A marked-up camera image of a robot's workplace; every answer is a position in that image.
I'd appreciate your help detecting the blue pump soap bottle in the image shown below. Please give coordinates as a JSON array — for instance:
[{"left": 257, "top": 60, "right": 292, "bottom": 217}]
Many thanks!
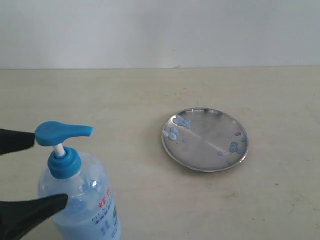
[{"left": 35, "top": 121, "right": 121, "bottom": 240}]

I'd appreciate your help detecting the round stainless steel plate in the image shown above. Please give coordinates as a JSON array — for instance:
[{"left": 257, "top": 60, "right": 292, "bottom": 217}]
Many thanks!
[{"left": 161, "top": 107, "right": 249, "bottom": 172}]

